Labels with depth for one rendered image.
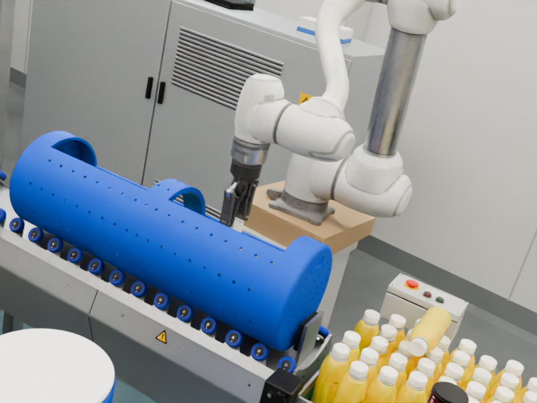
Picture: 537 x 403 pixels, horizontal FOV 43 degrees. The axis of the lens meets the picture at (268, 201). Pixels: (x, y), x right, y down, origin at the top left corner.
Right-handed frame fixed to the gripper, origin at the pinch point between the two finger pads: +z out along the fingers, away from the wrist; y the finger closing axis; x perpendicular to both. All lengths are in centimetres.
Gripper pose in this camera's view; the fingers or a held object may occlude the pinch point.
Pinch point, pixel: (231, 233)
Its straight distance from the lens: 174.6
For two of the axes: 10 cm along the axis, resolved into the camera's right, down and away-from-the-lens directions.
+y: -4.7, 2.4, -8.5
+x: 8.5, 3.6, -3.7
